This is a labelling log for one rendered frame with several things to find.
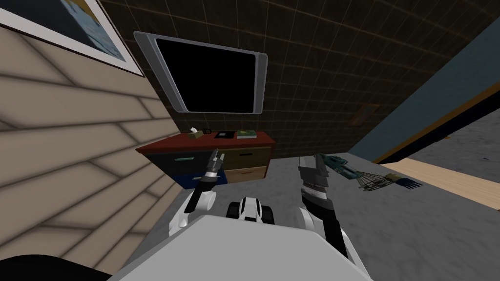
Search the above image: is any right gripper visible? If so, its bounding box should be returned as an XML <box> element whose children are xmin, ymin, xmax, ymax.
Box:
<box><xmin>298</xmin><ymin>153</ymin><xmax>330</xmax><ymax>190</ymax></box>

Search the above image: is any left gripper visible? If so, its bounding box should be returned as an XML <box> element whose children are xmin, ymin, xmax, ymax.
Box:
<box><xmin>204</xmin><ymin>149</ymin><xmax>227</xmax><ymax>182</ymax></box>

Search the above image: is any red-topped drawer cabinet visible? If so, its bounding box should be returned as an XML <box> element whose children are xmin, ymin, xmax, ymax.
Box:
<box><xmin>134</xmin><ymin>127</ymin><xmax>277</xmax><ymax>192</ymax></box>

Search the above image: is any olive drawer front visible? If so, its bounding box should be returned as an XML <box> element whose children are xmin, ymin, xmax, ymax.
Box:
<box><xmin>218</xmin><ymin>146</ymin><xmax>273</xmax><ymax>172</ymax></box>

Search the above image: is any tan drawer front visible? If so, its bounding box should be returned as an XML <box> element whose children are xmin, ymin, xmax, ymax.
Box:
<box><xmin>225</xmin><ymin>165</ymin><xmax>269</xmax><ymax>185</ymax></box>

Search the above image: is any blue drawer front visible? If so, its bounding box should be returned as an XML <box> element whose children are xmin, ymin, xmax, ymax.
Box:
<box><xmin>171</xmin><ymin>171</ymin><xmax>228</xmax><ymax>191</ymax></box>

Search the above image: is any dark grey drawer front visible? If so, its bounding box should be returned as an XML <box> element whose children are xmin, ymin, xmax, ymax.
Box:
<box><xmin>145</xmin><ymin>150</ymin><xmax>220</xmax><ymax>177</ymax></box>

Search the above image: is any grey-framed black television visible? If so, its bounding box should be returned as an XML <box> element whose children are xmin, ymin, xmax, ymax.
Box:
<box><xmin>132</xmin><ymin>31</ymin><xmax>270</xmax><ymax>116</ymax></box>

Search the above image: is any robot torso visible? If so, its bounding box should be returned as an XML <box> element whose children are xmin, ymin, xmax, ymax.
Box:
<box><xmin>112</xmin><ymin>197</ymin><xmax>373</xmax><ymax>281</ymax></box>

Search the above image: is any teal and wire floor object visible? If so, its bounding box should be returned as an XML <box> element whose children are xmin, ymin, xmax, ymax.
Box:
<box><xmin>319</xmin><ymin>153</ymin><xmax>425</xmax><ymax>193</ymax></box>

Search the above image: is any white-framed wall picture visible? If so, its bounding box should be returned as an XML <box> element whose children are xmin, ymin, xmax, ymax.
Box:
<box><xmin>0</xmin><ymin>0</ymin><xmax>146</xmax><ymax>77</ymax></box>

